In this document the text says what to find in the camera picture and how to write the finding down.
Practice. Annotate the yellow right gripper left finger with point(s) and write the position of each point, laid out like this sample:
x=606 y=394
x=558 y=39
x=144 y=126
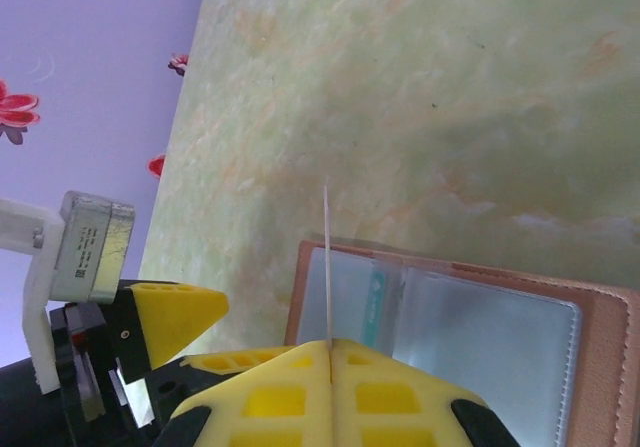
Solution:
x=280 y=417

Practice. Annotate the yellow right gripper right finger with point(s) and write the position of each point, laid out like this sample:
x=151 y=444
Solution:
x=390 y=417

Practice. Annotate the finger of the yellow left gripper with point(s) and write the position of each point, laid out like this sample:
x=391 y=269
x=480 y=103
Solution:
x=175 y=317
x=230 y=362

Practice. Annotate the grey credit card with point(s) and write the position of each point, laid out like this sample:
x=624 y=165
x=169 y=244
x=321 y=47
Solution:
x=328 y=267

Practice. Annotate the brown leather card holder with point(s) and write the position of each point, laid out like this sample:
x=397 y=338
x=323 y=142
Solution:
x=605 y=347

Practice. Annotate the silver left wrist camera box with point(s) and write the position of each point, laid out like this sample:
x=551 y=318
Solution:
x=95 y=247

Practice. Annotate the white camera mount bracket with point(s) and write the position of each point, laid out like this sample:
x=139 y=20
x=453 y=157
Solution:
x=35 y=277

